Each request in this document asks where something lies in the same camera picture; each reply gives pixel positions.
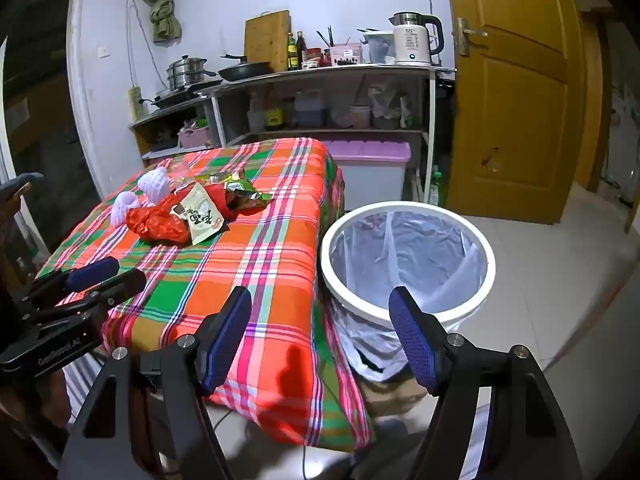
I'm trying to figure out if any tall white shelf rack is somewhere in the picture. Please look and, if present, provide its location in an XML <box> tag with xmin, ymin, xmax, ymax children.
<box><xmin>192</xmin><ymin>64</ymin><xmax>457</xmax><ymax>206</ymax></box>

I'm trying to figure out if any yellow label oil bottle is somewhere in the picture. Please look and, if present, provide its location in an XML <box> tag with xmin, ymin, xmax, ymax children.
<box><xmin>264</xmin><ymin>91</ymin><xmax>285</xmax><ymax>131</ymax></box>

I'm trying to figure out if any wooden cutting board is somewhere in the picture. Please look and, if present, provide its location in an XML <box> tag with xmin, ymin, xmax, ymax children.
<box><xmin>244</xmin><ymin>9</ymin><xmax>292</xmax><ymax>73</ymax></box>

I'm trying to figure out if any plaid orange green tablecloth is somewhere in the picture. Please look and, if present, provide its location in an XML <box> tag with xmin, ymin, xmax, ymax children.
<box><xmin>35</xmin><ymin>137</ymin><xmax>373</xmax><ymax>453</ymax></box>

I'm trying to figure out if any pink utensil holder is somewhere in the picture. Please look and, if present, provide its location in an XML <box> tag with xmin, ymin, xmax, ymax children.
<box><xmin>324</xmin><ymin>42</ymin><xmax>363</xmax><ymax>67</ymax></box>

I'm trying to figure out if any clear plastic pitcher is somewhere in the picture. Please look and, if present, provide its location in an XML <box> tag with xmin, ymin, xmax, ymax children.
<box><xmin>362</xmin><ymin>30</ymin><xmax>396</xmax><ymax>65</ymax></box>

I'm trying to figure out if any white foam fruit net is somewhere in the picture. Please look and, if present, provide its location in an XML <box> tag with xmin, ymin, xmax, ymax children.
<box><xmin>138</xmin><ymin>169</ymin><xmax>168</xmax><ymax>206</ymax></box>
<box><xmin>111</xmin><ymin>192</ymin><xmax>142</xmax><ymax>226</ymax></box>

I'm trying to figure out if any beige snack pouch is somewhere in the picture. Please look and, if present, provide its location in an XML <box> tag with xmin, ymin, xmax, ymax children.
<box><xmin>180</xmin><ymin>182</ymin><xmax>224</xmax><ymax>246</ymax></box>

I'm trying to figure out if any black frying pan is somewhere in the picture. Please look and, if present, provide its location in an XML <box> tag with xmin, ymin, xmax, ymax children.
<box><xmin>218</xmin><ymin>54</ymin><xmax>275</xmax><ymax>82</ymax></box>

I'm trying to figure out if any low white shelf rack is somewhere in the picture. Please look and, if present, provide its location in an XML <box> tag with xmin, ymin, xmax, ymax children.
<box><xmin>127</xmin><ymin>95</ymin><xmax>223</xmax><ymax>163</ymax></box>

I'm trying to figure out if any black induction cooker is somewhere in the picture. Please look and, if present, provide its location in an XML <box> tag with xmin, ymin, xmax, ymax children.
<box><xmin>150</xmin><ymin>80</ymin><xmax>223</xmax><ymax>108</ymax></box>

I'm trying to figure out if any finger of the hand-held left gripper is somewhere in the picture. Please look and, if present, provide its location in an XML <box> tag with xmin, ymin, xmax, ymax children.
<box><xmin>22</xmin><ymin>269</ymin><xmax>147</xmax><ymax>323</ymax></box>
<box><xmin>22</xmin><ymin>258</ymin><xmax>121</xmax><ymax>306</ymax></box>

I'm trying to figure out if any blue grey plastic jug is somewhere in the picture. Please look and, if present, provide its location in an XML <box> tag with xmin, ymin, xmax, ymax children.
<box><xmin>294</xmin><ymin>89</ymin><xmax>328</xmax><ymax>128</ymax></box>

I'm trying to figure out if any red plastic bag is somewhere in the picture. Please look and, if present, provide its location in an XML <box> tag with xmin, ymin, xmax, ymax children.
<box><xmin>126</xmin><ymin>185</ymin><xmax>236</xmax><ymax>246</ymax></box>

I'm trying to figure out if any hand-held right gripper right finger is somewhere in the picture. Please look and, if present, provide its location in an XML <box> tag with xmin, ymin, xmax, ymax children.
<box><xmin>388</xmin><ymin>286</ymin><xmax>583</xmax><ymax>480</ymax></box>

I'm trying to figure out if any green snack packet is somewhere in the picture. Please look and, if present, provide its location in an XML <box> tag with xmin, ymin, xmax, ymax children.
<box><xmin>220</xmin><ymin>172</ymin><xmax>273</xmax><ymax>211</ymax></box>

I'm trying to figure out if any white trash bin with liner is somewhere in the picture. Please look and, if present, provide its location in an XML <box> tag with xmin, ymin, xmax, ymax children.
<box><xmin>325</xmin><ymin>210</ymin><xmax>488</xmax><ymax>383</ymax></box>

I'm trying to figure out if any crumpled white plastic bag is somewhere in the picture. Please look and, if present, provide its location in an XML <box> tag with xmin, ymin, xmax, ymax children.
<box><xmin>367</xmin><ymin>82</ymin><xmax>413</xmax><ymax>131</ymax></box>

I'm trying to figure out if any white plastic jug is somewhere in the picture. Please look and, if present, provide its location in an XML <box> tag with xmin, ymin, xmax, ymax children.
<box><xmin>247</xmin><ymin>92</ymin><xmax>266</xmax><ymax>133</ymax></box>

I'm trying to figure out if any yellow wooden door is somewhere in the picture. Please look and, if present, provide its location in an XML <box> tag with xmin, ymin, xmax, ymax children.
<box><xmin>442</xmin><ymin>0</ymin><xmax>586</xmax><ymax>226</ymax></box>

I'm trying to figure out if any bundle of dark chopsticks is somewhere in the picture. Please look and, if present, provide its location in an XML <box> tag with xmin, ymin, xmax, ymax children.
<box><xmin>315</xmin><ymin>25</ymin><xmax>351</xmax><ymax>50</ymax></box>

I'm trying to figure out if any green plastic bottle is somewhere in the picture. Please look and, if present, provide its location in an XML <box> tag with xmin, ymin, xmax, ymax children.
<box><xmin>426</xmin><ymin>171</ymin><xmax>446</xmax><ymax>207</ymax></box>

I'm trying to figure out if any steel steamer pot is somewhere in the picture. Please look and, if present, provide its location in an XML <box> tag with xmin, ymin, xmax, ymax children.
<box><xmin>166</xmin><ymin>55</ymin><xmax>208</xmax><ymax>92</ymax></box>

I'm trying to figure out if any olive green hanging cloth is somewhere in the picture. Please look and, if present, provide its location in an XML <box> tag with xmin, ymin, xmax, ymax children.
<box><xmin>140</xmin><ymin>0</ymin><xmax>182</xmax><ymax>43</ymax></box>

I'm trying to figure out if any purple lid storage box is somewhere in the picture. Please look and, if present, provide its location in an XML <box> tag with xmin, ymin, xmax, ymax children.
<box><xmin>320</xmin><ymin>140</ymin><xmax>412</xmax><ymax>206</ymax></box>

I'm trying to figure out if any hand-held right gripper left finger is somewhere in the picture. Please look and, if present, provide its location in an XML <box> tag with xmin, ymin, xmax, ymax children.
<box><xmin>57</xmin><ymin>286</ymin><xmax>253</xmax><ymax>480</ymax></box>

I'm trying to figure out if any metal door handle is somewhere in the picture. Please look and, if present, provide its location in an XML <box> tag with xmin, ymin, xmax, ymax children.
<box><xmin>456</xmin><ymin>17</ymin><xmax>488</xmax><ymax>57</ymax></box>

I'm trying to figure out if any pink plastic basket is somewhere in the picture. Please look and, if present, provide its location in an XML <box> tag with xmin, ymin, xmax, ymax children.
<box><xmin>179</xmin><ymin>127</ymin><xmax>211</xmax><ymax>150</ymax></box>

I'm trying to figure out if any white electric kettle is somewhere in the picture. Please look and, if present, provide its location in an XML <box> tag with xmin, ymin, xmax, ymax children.
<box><xmin>389</xmin><ymin>11</ymin><xmax>445</xmax><ymax>66</ymax></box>

